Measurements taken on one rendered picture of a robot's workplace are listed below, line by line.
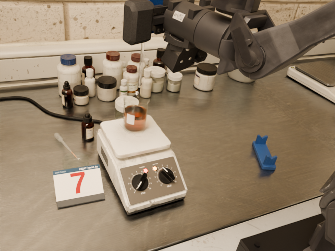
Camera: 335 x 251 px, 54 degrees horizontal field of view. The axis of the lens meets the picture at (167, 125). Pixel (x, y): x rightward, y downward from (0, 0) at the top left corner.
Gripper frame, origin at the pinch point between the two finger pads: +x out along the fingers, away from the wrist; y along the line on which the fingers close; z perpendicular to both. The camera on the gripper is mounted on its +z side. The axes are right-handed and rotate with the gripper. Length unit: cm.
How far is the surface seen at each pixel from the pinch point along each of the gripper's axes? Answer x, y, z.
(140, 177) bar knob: -8.3, -6.6, 29.1
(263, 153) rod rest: -17.3, 26.5, 33.7
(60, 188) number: 1.4, -18.2, 32.8
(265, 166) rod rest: -20.1, 22.7, 33.6
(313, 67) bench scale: -3, 84, 30
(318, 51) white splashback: 5, 107, 32
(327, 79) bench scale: -11, 78, 30
